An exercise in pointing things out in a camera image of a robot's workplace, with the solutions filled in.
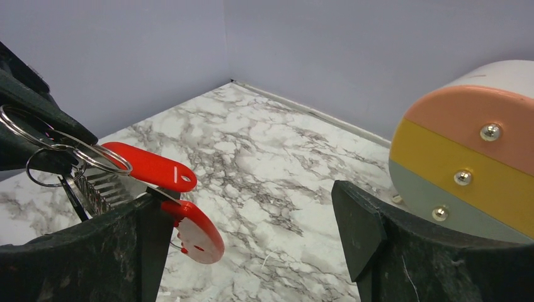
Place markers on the red round key tag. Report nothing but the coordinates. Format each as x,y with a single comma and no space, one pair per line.
200,239

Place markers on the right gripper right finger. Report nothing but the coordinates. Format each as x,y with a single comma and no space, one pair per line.
393,255

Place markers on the round tricolour drawer box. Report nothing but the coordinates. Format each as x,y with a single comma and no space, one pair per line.
462,155

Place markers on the silver spiral keyring holder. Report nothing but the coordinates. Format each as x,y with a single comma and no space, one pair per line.
93,184

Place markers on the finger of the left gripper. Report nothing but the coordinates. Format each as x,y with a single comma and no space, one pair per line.
27,102

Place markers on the red oval key tag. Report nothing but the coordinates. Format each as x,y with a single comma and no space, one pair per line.
155,169

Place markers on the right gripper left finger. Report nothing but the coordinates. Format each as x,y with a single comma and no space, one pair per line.
118,256

